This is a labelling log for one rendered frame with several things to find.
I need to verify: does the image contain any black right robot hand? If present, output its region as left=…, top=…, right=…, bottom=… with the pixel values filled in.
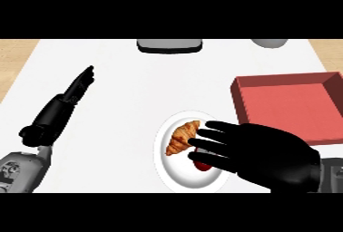
left=186, top=121, right=322, bottom=194

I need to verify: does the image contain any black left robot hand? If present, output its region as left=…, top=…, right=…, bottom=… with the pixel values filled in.
left=17, top=64, right=95, bottom=148

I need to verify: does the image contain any red can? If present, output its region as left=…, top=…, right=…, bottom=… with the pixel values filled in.
left=192, top=147, right=217, bottom=172

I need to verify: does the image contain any red cardboard box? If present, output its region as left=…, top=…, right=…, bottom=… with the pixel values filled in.
left=230, top=71, right=343, bottom=147

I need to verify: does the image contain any white round plate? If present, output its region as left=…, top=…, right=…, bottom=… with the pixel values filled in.
left=152, top=110, right=231, bottom=193

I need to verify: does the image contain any brown croissant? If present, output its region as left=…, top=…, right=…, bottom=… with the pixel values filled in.
left=163, top=120, right=200, bottom=157

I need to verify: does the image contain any grey and black appliance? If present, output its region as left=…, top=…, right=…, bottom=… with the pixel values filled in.
left=135, top=39, right=203, bottom=54

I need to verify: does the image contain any grey round object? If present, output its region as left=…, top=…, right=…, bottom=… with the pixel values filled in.
left=249, top=39, right=289, bottom=49

